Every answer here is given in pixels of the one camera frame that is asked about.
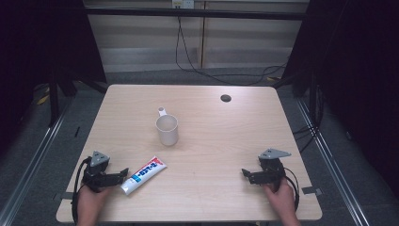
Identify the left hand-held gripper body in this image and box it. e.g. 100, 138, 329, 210
82, 151, 111, 193

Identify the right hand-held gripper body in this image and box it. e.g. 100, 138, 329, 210
257, 148, 293, 186

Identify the white toothpaste tube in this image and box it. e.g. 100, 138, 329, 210
120, 155, 168, 197

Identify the white cup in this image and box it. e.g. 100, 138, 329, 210
154, 106, 180, 147

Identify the person's left hand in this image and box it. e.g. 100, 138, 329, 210
76, 185, 109, 210

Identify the person's right hand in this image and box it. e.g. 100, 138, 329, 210
263, 178, 297, 218

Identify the grey tape strip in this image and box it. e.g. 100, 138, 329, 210
301, 186, 324, 196
52, 191, 75, 202

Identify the yellow floor object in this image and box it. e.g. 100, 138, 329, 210
33, 87, 52, 106

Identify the dark curtain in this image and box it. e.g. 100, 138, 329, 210
0, 0, 108, 158
281, 0, 399, 192

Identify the black horizontal bar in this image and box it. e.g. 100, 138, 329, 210
84, 7, 311, 22

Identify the left hand-held gripper black cable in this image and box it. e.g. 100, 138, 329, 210
71, 156, 92, 225

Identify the hand-held gripper black cable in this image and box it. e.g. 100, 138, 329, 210
282, 167, 301, 212
71, 156, 92, 225

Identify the right hand-held gripper black cable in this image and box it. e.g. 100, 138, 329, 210
282, 167, 301, 212

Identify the bundle of black floor cables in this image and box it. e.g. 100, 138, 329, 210
292, 84, 326, 155

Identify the metal floor rail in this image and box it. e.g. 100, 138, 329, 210
295, 97, 371, 226
0, 100, 73, 226

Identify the long black wall cable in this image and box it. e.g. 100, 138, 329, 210
174, 15, 289, 87

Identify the white wall socket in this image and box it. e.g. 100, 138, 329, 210
171, 0, 196, 9

